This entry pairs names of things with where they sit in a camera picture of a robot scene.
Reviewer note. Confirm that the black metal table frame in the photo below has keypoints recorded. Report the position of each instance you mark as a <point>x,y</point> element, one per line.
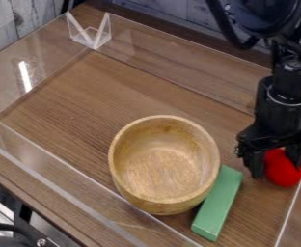
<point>37,238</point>

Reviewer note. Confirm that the green rectangular block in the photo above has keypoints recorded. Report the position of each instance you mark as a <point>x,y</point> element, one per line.
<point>216,206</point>

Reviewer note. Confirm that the clear acrylic corner bracket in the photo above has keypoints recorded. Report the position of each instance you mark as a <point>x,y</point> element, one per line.
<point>92,37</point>

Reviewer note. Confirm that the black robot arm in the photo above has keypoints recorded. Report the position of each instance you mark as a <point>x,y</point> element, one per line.
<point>269,21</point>

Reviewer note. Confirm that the clear acrylic enclosure wall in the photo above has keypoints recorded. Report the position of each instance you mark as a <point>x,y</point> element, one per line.
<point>68,97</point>

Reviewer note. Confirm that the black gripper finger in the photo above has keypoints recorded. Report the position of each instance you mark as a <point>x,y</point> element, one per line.
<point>253,161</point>
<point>293,154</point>

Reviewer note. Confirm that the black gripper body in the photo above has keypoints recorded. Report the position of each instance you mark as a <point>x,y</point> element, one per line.
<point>276,127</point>

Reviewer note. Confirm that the red plush strawberry toy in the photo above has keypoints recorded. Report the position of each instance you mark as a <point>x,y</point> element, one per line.
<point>280,170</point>

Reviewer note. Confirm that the wooden bowl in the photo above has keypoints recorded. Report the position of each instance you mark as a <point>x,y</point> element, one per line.
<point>164,163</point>

